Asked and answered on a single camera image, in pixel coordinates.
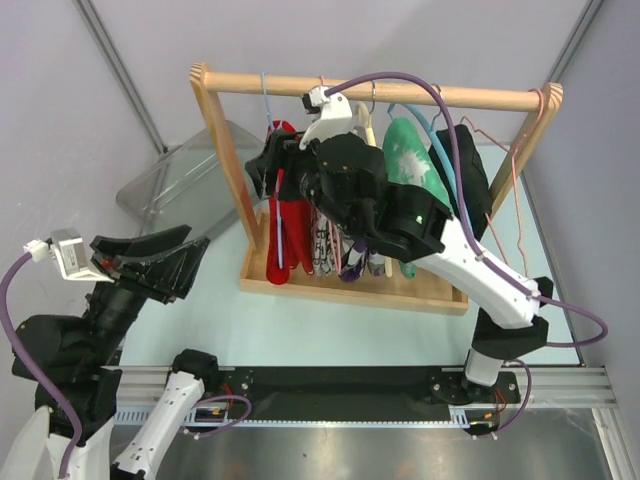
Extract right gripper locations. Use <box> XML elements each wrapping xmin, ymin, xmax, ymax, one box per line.
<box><xmin>243</xmin><ymin>126</ymin><xmax>357</xmax><ymax>237</ymax></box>

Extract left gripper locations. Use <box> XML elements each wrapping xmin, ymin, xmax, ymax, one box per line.
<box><xmin>85</xmin><ymin>220</ymin><xmax>212</xmax><ymax>360</ymax></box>

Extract light blue wire hanger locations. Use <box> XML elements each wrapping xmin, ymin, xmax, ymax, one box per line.
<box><xmin>261</xmin><ymin>72</ymin><xmax>285</xmax><ymax>280</ymax></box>

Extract red trousers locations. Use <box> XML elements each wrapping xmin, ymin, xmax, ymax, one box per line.
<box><xmin>264</xmin><ymin>118</ymin><xmax>317</xmax><ymax>285</ymax></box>

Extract pink wire hanger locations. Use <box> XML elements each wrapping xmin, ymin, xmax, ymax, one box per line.
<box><xmin>460</xmin><ymin>88</ymin><xmax>545</xmax><ymax>276</ymax></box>
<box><xmin>318</xmin><ymin>75</ymin><xmax>346</xmax><ymax>274</ymax></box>

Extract black white print trousers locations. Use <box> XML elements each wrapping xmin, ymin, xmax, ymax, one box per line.
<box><xmin>309</xmin><ymin>209</ymin><xmax>341</xmax><ymax>277</ymax></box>

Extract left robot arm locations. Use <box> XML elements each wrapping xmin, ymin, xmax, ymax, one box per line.
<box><xmin>1</xmin><ymin>225</ymin><xmax>222</xmax><ymax>479</ymax></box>

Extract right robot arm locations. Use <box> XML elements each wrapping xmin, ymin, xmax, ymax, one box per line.
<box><xmin>244</xmin><ymin>129</ymin><xmax>554</xmax><ymax>401</ymax></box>

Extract cream wooden hanger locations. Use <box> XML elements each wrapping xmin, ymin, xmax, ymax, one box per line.
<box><xmin>354</xmin><ymin>101</ymin><xmax>393</xmax><ymax>278</ymax></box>

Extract green tie-dye trousers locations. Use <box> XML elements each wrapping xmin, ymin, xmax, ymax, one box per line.
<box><xmin>382</xmin><ymin>118</ymin><xmax>452</xmax><ymax>279</ymax></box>

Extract purple camouflage trousers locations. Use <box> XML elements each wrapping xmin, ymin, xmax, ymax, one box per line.
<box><xmin>339</xmin><ymin>236</ymin><xmax>386</xmax><ymax>283</ymax></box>

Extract blue plastic hanger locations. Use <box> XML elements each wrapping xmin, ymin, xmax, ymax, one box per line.
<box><xmin>382</xmin><ymin>104</ymin><xmax>457</xmax><ymax>211</ymax></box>

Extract clear plastic bin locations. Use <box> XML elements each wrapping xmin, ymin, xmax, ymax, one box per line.
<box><xmin>116</xmin><ymin>129</ymin><xmax>238</xmax><ymax>240</ymax></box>

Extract wooden clothes rack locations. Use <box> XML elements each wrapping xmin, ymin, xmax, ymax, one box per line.
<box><xmin>190</xmin><ymin>63</ymin><xmax>564</xmax><ymax>315</ymax></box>

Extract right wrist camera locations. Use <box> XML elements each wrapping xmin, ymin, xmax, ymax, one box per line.
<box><xmin>299</xmin><ymin>85</ymin><xmax>353</xmax><ymax>150</ymax></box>

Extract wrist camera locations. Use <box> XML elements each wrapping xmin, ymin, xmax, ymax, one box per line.
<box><xmin>299</xmin><ymin>85</ymin><xmax>353</xmax><ymax>150</ymax></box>
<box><xmin>23</xmin><ymin>228</ymin><xmax>112</xmax><ymax>283</ymax></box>

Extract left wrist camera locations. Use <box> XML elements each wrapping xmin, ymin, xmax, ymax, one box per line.
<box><xmin>23</xmin><ymin>228</ymin><xmax>112</xmax><ymax>283</ymax></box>

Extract aluminium rail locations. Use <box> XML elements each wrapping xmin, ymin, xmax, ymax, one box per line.
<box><xmin>115</xmin><ymin>366</ymin><xmax>618</xmax><ymax>428</ymax></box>

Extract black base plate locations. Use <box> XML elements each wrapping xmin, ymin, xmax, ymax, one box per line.
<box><xmin>222</xmin><ymin>366</ymin><xmax>521</xmax><ymax>423</ymax></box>

